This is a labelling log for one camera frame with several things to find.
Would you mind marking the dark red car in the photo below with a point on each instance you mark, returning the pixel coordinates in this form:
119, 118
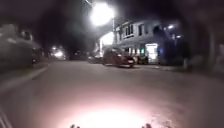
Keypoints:
117, 57

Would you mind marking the street lamp pole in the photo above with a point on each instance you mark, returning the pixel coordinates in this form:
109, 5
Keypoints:
114, 31

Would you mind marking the white two-storey building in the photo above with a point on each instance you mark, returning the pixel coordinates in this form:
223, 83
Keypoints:
143, 40

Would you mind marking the grey asphalt road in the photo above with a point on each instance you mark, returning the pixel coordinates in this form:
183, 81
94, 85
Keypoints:
110, 86

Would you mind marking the robot's own part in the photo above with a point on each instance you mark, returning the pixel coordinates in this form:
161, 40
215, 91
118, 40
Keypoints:
146, 126
74, 126

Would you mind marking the pale kerb strip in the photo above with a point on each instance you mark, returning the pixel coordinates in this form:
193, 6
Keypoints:
23, 78

